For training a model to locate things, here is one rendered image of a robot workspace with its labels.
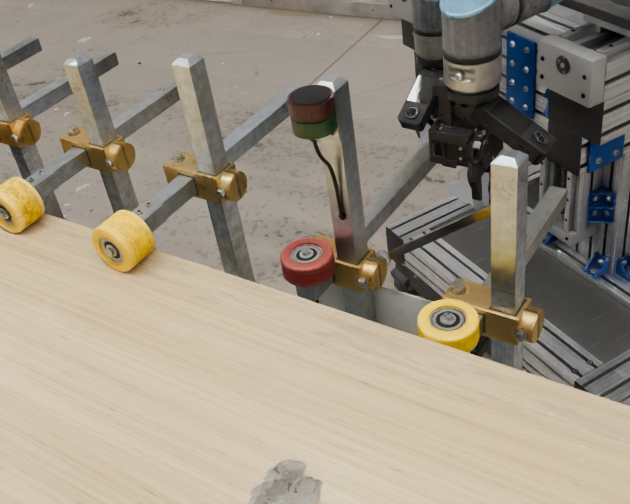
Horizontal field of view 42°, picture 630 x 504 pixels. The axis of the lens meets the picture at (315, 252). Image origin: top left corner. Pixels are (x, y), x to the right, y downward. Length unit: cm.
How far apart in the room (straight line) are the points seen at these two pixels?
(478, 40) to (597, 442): 50
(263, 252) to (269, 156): 62
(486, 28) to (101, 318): 65
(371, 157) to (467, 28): 213
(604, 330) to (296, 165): 150
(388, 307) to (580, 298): 93
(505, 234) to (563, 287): 114
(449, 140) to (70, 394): 61
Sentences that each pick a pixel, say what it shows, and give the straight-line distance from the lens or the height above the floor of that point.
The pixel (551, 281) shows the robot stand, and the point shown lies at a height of 21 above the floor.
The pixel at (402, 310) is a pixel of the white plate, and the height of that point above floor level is 76.
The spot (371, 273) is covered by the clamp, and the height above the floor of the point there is 86.
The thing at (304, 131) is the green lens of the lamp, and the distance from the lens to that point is 107.
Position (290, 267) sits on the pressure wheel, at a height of 91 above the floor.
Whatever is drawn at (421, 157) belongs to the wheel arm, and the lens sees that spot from 150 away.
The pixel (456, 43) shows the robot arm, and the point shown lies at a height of 121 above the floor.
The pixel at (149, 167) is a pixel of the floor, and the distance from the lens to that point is 338.
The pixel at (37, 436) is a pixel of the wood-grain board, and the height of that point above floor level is 90.
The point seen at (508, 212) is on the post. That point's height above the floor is 103.
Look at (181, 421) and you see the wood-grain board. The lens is 104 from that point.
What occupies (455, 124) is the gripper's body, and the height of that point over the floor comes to 107.
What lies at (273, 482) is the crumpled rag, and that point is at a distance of 93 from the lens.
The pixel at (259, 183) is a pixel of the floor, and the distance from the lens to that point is 312.
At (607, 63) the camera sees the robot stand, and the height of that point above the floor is 98.
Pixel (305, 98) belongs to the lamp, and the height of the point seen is 117.
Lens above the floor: 165
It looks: 37 degrees down
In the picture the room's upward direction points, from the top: 9 degrees counter-clockwise
